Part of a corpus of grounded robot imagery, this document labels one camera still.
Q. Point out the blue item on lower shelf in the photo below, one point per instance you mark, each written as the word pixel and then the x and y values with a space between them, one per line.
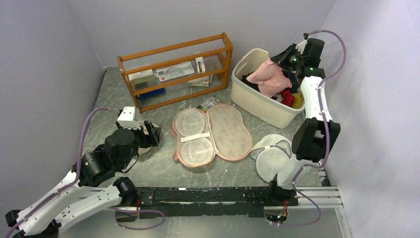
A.
pixel 153 93

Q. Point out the white round mesh laundry bag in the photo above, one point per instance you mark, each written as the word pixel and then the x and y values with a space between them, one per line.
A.
pixel 271 154

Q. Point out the white red box left shelf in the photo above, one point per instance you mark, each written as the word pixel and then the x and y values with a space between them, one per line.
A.
pixel 143 79

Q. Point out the white paper sheet on shelf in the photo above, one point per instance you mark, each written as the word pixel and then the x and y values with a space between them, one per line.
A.
pixel 174 71

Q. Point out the red garment in basket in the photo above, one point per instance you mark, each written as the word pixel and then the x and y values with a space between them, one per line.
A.
pixel 285 97

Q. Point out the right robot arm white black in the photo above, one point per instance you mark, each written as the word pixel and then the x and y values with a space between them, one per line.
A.
pixel 318 133

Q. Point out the white upright item on shelf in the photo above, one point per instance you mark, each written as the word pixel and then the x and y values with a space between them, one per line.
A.
pixel 200 65

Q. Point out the pink bra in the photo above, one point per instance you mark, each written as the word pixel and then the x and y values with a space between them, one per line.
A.
pixel 270 78

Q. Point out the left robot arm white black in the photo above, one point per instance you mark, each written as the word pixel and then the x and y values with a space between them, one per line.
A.
pixel 61 208

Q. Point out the black garment in basket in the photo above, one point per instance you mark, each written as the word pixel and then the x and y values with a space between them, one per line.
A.
pixel 250 84

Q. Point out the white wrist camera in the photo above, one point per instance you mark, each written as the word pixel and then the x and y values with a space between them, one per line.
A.
pixel 301 46
pixel 129 118

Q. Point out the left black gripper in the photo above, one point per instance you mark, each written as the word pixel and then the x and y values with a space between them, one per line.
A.
pixel 151 139

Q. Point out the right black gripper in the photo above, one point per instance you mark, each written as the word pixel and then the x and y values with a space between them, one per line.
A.
pixel 281 58

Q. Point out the cream plastic laundry basket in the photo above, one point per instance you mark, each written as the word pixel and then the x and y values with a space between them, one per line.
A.
pixel 259 105

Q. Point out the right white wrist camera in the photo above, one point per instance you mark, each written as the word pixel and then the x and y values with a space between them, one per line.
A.
pixel 301 46

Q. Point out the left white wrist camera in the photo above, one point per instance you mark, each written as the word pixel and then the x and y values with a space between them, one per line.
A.
pixel 129 118

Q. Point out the yellow garment in basket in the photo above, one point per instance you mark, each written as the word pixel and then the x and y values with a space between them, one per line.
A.
pixel 297 101

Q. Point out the beige round mesh laundry bag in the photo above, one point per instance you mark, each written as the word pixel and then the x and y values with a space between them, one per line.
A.
pixel 144 149

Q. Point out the pink floral mesh laundry bag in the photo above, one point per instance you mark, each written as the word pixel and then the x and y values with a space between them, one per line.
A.
pixel 202 136

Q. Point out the dark blue garment in basket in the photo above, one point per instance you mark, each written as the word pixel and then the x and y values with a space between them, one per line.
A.
pixel 294 81

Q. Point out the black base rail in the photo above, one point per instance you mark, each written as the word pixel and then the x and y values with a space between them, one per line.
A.
pixel 210 201

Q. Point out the pack of coloured markers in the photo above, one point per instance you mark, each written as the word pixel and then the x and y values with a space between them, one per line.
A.
pixel 208 103

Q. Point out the white box on shelf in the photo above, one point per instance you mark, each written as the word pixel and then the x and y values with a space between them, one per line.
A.
pixel 201 82

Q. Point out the orange wooden shelf rack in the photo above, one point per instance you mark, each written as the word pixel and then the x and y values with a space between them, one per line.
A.
pixel 217 53

